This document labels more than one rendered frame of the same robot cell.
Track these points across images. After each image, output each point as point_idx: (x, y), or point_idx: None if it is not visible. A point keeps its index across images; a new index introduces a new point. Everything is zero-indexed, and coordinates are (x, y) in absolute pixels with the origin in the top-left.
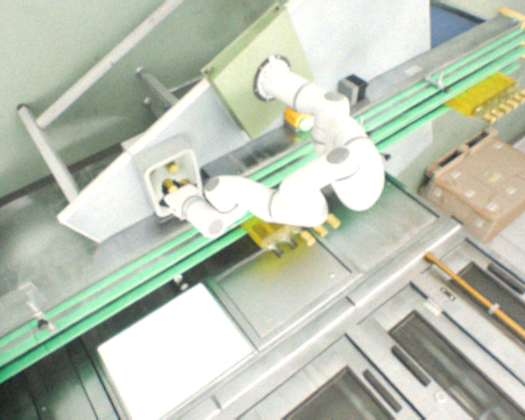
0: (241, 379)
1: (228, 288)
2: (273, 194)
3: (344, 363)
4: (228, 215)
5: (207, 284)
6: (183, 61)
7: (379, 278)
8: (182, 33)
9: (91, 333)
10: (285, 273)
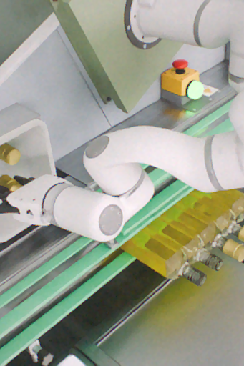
0: None
1: (119, 354)
2: (210, 139)
3: None
4: (128, 199)
5: (83, 354)
6: None
7: None
8: None
9: None
10: (207, 316)
